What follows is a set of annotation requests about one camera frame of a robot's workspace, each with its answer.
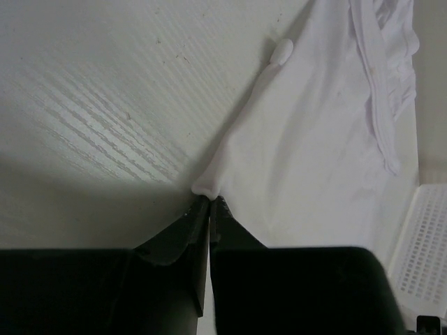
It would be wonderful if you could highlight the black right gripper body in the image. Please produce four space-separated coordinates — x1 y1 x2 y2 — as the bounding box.
416 315 441 335

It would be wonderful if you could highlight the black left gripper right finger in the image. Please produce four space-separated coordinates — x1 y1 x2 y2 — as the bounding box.
210 198 406 334

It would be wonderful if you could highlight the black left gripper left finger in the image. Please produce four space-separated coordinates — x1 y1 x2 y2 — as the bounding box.
1 196 210 334

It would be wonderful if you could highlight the white tank top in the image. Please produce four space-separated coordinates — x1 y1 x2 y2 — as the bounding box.
191 0 422 335

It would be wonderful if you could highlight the white plastic basket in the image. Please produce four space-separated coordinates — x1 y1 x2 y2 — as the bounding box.
390 184 446 318

